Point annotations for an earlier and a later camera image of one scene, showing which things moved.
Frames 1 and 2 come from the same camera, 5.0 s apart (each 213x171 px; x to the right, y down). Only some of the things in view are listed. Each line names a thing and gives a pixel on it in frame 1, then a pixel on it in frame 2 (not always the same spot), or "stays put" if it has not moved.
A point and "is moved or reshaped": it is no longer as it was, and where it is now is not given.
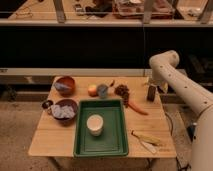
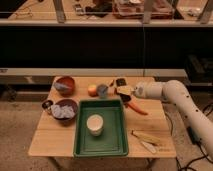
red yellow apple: x=92 y=89 stays put
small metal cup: x=48 y=105 stays put
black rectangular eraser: x=151 y=93 is moved or reshaped
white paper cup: x=95 y=124 stays put
